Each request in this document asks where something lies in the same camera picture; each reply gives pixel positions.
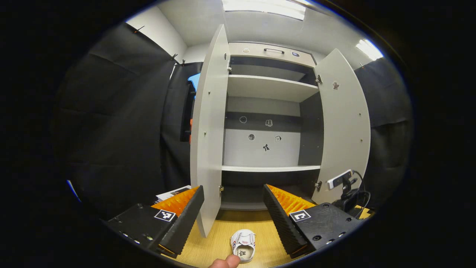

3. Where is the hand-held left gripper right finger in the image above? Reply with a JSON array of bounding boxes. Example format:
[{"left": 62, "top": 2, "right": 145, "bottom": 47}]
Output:
[{"left": 263, "top": 184, "right": 363, "bottom": 259}]

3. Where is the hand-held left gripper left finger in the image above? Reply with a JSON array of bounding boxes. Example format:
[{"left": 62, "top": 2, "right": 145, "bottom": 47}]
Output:
[{"left": 100, "top": 185, "right": 206, "bottom": 259}]

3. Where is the small white shoe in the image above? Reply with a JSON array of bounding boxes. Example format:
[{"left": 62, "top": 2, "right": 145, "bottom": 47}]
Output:
[{"left": 231, "top": 229, "right": 256, "bottom": 264}]

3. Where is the light grey cabinet door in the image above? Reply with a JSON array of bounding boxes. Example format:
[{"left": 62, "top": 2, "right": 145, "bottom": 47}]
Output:
[
  {"left": 312, "top": 48, "right": 372, "bottom": 205},
  {"left": 190, "top": 24, "right": 232, "bottom": 238}
]

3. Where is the light grey cabinet drawer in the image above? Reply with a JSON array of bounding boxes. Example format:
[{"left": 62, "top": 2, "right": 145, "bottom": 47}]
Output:
[{"left": 228, "top": 42, "right": 316, "bottom": 68}]

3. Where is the printed paper booklet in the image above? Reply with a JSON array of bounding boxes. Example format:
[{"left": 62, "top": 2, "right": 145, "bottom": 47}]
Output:
[{"left": 155, "top": 185, "right": 192, "bottom": 203}]

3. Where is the white rectangular device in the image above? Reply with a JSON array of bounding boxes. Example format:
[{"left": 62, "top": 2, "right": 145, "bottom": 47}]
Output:
[{"left": 327, "top": 169, "right": 354, "bottom": 189}]

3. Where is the black backdrop cloth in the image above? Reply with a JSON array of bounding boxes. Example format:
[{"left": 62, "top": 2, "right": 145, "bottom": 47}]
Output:
[{"left": 52, "top": 22, "right": 413, "bottom": 224}]

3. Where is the ceiling light panel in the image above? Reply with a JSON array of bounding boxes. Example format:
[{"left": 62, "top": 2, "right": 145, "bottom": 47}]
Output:
[
  {"left": 355, "top": 38, "right": 383, "bottom": 61},
  {"left": 222, "top": 0, "right": 306, "bottom": 21}
]

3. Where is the black cable bundle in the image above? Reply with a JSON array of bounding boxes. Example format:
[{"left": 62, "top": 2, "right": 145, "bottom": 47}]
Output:
[{"left": 333, "top": 170, "right": 371, "bottom": 219}]

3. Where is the black bar door handle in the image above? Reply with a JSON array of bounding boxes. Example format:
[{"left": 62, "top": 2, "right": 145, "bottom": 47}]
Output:
[{"left": 181, "top": 86, "right": 194, "bottom": 143}]

